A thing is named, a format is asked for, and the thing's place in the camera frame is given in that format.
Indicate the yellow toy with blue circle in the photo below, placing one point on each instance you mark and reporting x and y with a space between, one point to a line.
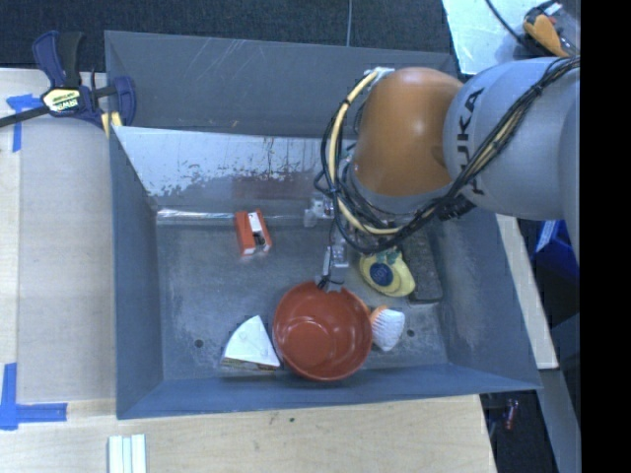
389 279

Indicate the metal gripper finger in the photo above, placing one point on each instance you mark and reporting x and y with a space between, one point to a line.
318 211
338 258

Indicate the white wedge block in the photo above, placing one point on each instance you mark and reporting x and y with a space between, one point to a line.
249 345

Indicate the grey metal bin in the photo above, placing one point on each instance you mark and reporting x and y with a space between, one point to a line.
197 284

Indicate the red-orange bowl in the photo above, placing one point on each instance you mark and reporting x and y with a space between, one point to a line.
320 335

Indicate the orange and white box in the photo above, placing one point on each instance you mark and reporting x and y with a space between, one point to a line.
246 234

